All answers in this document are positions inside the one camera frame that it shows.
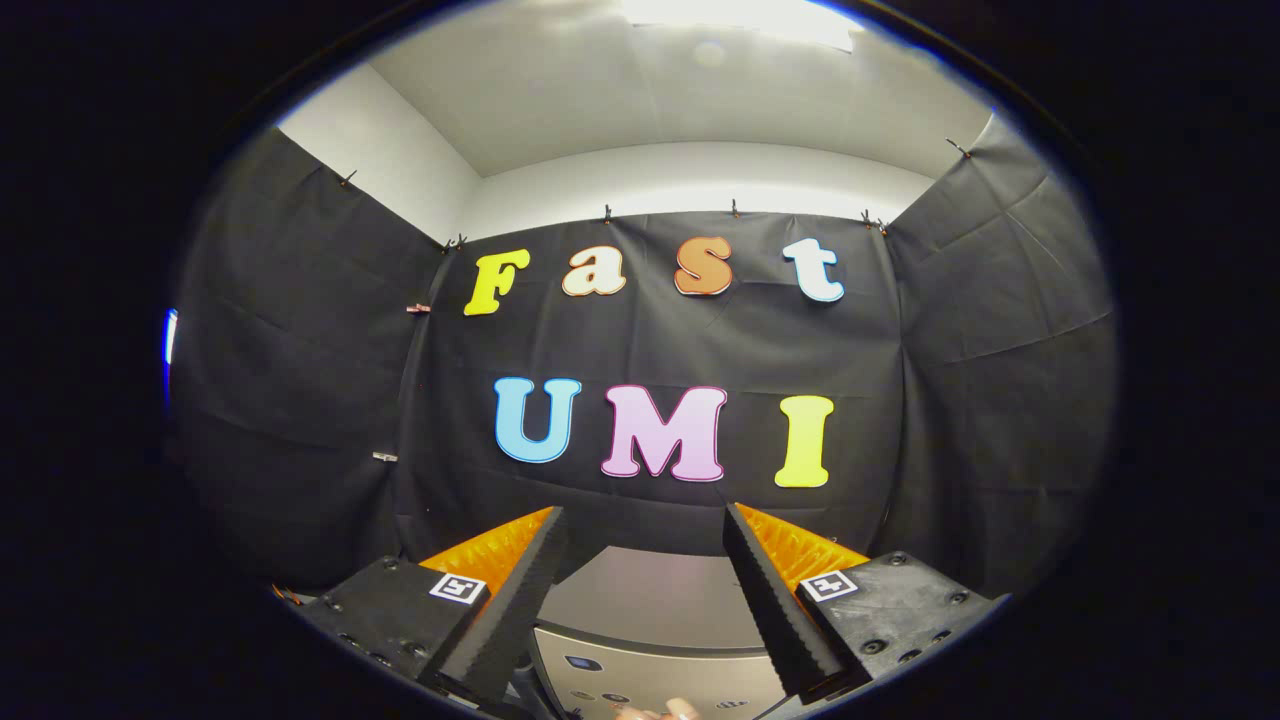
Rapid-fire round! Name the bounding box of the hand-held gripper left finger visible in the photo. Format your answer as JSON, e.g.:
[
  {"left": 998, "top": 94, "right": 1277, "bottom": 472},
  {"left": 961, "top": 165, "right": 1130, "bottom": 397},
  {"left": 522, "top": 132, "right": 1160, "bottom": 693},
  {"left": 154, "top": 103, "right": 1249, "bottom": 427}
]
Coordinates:
[{"left": 295, "top": 506, "right": 568, "bottom": 707}]

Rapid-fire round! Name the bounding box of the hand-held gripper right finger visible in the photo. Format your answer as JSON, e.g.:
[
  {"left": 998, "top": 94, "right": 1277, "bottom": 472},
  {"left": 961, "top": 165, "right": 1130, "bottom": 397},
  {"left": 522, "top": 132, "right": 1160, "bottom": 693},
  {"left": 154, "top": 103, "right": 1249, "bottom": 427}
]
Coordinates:
[{"left": 722, "top": 502, "right": 1009, "bottom": 706}]

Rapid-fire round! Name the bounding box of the black backdrop cloth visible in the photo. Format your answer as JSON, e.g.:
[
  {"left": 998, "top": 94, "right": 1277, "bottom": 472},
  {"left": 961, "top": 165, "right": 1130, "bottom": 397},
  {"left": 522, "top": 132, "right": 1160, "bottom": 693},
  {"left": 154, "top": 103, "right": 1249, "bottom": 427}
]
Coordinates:
[{"left": 165, "top": 110, "right": 1116, "bottom": 601}]

